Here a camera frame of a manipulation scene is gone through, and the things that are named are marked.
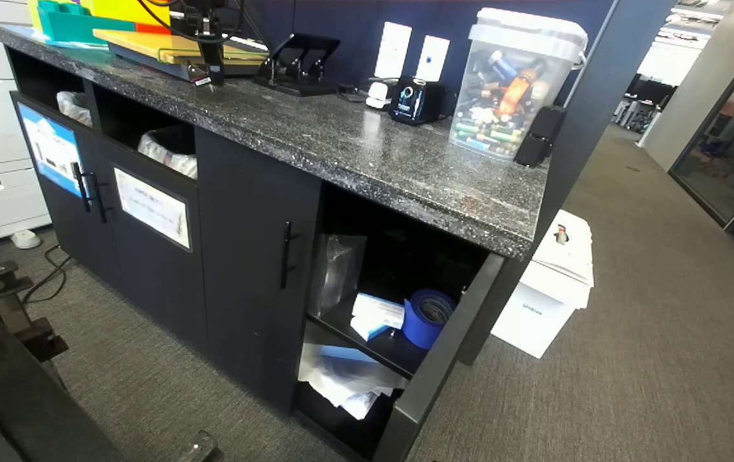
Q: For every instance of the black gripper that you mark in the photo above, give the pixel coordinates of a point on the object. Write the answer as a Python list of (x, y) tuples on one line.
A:
[(203, 16)]

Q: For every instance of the small brown object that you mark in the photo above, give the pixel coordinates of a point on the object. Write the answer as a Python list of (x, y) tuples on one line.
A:
[(209, 82)]

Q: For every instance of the yellow paper trimmer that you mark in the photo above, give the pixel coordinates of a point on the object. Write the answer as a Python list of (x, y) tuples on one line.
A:
[(161, 51)]

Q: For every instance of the black hole punch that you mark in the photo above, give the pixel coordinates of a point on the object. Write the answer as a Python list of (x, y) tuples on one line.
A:
[(301, 66)]

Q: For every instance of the yellow orange paper stack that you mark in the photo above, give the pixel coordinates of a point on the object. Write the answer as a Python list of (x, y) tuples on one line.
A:
[(124, 15)]

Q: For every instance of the large white bin liner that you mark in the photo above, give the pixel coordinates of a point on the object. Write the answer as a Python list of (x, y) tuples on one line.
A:
[(170, 153)]

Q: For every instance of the small white bin liner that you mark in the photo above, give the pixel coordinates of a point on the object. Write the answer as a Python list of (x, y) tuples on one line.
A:
[(76, 106)]

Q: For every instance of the green plastic tray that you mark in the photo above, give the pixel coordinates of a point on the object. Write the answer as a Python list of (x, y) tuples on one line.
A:
[(67, 25)]

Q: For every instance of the small white device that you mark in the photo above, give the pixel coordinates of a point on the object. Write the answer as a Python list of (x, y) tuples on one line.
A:
[(377, 97)]

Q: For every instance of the blue white door label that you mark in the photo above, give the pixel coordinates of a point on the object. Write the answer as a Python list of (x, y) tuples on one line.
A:
[(52, 151)]

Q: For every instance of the black cabinet with granite counter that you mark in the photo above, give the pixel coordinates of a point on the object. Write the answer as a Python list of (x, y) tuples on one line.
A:
[(247, 248)]

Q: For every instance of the black pencil sharpener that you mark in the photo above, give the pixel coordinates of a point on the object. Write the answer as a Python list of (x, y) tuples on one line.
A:
[(413, 102)]

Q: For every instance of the clear plastic bag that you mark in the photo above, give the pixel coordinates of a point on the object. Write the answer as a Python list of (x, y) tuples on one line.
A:
[(336, 274)]

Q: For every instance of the clear plastic lidded container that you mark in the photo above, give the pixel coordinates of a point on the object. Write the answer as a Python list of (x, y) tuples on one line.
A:
[(512, 85)]

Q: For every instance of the white blue packet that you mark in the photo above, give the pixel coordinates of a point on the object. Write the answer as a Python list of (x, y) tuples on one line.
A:
[(374, 315)]

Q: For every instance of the blue tape roll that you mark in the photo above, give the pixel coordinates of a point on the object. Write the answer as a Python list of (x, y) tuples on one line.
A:
[(426, 316)]

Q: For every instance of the black rectangular box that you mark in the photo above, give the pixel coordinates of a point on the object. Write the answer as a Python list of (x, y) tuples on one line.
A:
[(540, 138)]

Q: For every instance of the white papers pile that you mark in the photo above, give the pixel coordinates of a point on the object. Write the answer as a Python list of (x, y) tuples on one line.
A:
[(344, 377)]

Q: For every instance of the open black cabinet door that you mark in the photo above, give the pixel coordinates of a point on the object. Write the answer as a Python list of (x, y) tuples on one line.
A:
[(437, 361)]

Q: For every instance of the white cardboard box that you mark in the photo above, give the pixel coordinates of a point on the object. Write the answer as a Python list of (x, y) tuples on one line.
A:
[(546, 287)]

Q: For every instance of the tall white wall plate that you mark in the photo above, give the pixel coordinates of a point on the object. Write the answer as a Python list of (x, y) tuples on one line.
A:
[(394, 51)]

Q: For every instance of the short white wall plate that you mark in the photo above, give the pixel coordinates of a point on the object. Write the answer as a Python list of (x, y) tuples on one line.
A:
[(431, 60)]

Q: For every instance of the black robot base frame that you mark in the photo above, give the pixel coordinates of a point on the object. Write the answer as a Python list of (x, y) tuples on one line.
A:
[(15, 377)]

